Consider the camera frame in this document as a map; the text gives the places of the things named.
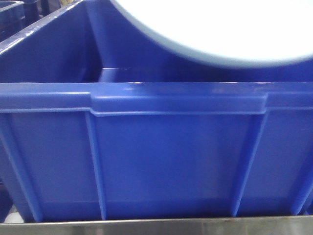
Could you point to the blue bin far left shelf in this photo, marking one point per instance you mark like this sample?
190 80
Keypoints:
16 15

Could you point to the stainless steel shelf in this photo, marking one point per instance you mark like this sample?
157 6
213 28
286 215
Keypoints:
275 225

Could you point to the smooth blue bin on shelf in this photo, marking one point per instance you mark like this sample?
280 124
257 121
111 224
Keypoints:
99 122

